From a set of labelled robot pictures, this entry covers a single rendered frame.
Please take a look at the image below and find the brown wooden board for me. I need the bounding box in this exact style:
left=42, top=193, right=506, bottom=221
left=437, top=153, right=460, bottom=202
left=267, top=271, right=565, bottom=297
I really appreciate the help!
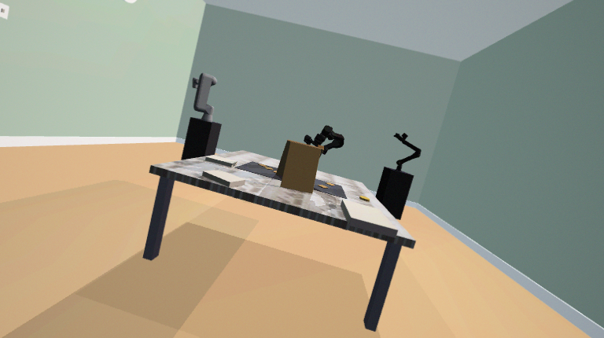
left=276, top=140, right=324, bottom=193

